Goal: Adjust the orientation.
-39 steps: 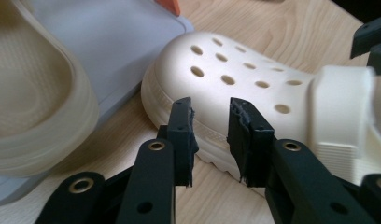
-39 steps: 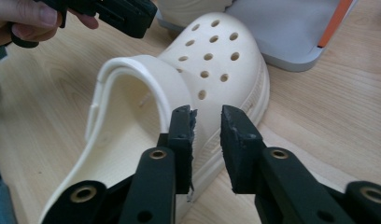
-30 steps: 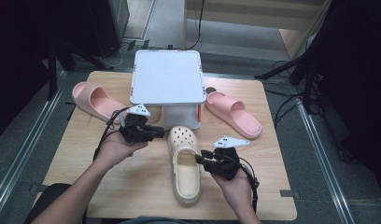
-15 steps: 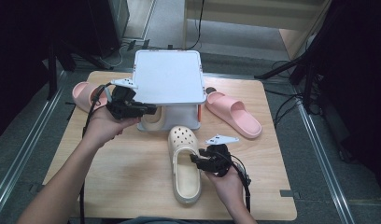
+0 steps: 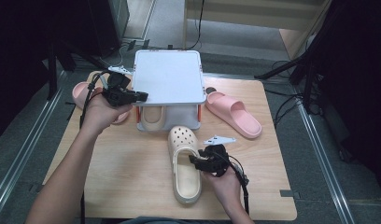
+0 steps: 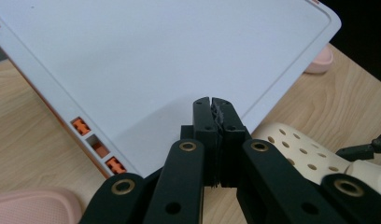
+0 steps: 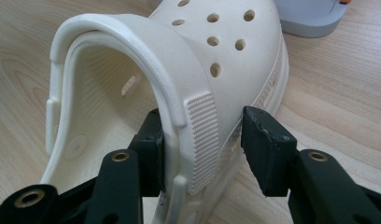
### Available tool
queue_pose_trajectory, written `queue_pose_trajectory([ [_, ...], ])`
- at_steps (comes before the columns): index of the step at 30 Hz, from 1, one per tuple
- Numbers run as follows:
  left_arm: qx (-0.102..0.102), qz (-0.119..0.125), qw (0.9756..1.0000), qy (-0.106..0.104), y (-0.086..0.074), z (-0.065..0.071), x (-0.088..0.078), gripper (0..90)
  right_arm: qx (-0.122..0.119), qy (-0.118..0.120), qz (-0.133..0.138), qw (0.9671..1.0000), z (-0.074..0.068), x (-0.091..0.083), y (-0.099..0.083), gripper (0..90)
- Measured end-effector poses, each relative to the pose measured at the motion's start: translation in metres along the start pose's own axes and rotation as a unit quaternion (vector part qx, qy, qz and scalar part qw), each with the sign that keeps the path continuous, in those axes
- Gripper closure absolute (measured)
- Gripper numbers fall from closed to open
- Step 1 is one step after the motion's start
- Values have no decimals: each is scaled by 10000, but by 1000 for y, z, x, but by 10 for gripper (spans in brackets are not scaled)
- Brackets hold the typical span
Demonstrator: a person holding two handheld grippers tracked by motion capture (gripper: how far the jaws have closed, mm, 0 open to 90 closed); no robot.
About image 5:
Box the metal floor rail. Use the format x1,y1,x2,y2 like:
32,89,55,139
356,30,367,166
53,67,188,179
0,87,65,214
295,98,357,224

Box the person's left hand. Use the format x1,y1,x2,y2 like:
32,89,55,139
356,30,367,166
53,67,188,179
80,92,134,138

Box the black tripod stand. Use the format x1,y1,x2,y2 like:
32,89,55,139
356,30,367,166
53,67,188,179
253,46,325,115

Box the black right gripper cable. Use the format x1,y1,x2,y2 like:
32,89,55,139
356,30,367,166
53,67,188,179
222,152,251,217

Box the grey shoe rack orange posts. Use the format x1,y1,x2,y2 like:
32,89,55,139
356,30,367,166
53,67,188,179
131,49,207,133

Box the white floor cable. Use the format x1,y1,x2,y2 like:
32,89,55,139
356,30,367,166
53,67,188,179
99,46,125,68

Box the black tape strip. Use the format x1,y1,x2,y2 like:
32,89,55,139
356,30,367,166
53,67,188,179
279,189,302,200

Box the person's right hand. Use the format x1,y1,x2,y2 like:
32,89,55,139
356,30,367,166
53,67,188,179
200,166,243,208

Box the black floor cable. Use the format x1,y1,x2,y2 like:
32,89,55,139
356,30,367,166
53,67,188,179
264,60,308,127

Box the black hanging cable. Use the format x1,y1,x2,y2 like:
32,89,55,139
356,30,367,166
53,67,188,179
178,0,205,51

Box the cream clog shoe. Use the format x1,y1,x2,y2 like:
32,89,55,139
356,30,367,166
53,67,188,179
167,125,203,205
139,105,166,131

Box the person's grey clothing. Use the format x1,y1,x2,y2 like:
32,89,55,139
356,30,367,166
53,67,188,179
118,216,213,224

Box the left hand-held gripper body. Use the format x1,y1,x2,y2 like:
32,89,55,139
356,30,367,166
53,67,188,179
99,64,140,107

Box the pink slipper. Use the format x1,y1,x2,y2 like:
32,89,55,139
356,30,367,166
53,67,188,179
205,91,263,140
71,81,131,125

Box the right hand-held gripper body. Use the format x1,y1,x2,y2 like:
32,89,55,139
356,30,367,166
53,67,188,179
196,134,237,178

